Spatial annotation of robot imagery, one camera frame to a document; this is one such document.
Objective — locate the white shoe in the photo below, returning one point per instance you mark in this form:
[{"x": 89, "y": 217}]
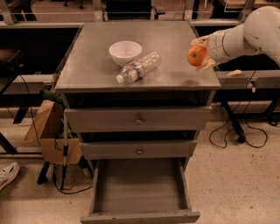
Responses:
[{"x": 8, "y": 174}]

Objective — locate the grey top drawer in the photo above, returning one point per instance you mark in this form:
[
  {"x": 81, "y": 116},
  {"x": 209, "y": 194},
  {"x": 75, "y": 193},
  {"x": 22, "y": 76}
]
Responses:
[{"x": 85, "y": 120}]

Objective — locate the small yellow foam piece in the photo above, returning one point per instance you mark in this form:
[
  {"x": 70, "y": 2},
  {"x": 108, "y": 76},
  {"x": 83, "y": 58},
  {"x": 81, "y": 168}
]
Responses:
[{"x": 234, "y": 73}]

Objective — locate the orange fruit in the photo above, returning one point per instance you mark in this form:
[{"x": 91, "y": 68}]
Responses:
[{"x": 196, "y": 55}]

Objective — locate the brown cardboard box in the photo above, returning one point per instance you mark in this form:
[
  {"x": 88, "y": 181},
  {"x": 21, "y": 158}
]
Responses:
[{"x": 47, "y": 132}]

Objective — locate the clear plastic water bottle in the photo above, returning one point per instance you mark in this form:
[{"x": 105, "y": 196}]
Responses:
[{"x": 138, "y": 68}]

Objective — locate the grey middle drawer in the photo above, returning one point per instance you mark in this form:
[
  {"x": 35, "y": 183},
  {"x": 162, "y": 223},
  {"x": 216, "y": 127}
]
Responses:
[{"x": 138, "y": 149}]

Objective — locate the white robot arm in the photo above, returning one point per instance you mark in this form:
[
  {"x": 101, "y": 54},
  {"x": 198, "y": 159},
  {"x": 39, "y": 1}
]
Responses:
[{"x": 258, "y": 34}]

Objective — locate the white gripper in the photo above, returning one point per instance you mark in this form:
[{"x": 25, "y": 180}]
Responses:
[{"x": 216, "y": 47}]

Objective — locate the grey drawer cabinet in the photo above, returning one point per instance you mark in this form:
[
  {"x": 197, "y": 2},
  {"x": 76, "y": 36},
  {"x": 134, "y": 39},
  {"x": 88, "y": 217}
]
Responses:
[{"x": 88, "y": 79}]

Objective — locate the white ceramic bowl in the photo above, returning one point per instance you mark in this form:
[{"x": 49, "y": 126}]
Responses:
[{"x": 123, "y": 52}]

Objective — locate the green handled grabber stick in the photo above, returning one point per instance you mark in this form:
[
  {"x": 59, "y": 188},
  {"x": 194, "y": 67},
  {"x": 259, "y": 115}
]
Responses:
[{"x": 47, "y": 94}]

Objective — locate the grey open bottom drawer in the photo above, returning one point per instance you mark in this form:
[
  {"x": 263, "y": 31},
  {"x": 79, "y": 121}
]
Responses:
[{"x": 140, "y": 191}]

